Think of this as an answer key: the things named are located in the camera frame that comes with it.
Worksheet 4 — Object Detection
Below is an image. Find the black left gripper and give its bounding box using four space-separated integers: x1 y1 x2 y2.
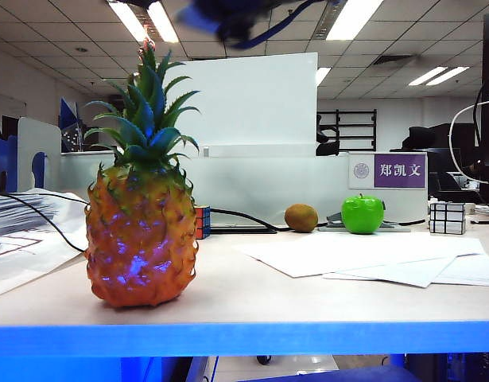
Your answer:
174 0 332 51

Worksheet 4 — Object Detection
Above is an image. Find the brown kiwi fruit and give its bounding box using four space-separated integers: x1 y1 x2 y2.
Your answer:
284 203 320 233

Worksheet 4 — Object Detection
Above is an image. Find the green plastic apple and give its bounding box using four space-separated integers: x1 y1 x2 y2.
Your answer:
340 193 386 235

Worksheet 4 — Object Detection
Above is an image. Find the orange plastic pineapple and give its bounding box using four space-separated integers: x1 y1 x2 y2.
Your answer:
83 39 201 310

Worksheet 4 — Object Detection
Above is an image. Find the ceiling light panel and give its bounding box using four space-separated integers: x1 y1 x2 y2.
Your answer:
408 66 448 87
425 66 471 87
107 2 149 43
144 3 180 44
325 0 384 41

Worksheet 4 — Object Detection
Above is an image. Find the white whiteboard panel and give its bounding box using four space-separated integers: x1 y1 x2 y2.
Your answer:
164 51 319 158

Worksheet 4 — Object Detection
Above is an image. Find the black mesh office chair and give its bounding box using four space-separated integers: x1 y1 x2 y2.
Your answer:
315 114 340 157

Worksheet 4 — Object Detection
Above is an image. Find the frosted glass desk partition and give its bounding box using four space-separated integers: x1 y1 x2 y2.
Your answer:
60 142 430 230

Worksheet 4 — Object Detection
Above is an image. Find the colourful Rubik's cube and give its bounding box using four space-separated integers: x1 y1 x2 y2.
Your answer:
194 205 212 240

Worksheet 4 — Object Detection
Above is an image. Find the purple and white name plate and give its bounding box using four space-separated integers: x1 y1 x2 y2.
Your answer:
348 153 428 191

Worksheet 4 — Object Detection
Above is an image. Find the black background office chair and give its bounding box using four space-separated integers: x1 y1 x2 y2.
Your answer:
389 123 479 154

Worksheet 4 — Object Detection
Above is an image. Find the white bookend divider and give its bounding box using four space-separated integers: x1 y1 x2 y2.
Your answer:
17 117 63 192

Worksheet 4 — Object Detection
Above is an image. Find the white paper sheet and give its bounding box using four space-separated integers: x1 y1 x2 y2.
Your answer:
430 254 489 288
238 232 486 279
322 254 458 290

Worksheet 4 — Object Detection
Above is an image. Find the blue file holder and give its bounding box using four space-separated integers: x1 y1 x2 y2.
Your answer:
0 134 46 194

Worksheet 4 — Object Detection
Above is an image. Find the silver mirror cube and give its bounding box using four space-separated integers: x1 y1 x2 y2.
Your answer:
428 201 467 236

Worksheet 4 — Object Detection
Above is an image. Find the white printed plastic bag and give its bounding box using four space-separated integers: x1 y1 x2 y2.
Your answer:
0 189 90 299

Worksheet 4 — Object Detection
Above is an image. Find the black wall rack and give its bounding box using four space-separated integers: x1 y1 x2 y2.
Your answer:
317 109 378 153

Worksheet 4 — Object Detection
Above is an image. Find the thick black cable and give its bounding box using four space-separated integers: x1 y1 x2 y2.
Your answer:
210 207 287 234

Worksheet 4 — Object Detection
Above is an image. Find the white looped cable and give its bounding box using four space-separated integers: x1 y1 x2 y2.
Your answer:
448 99 489 185

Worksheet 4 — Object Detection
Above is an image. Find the thin black cable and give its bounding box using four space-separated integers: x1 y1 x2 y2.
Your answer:
0 192 90 254

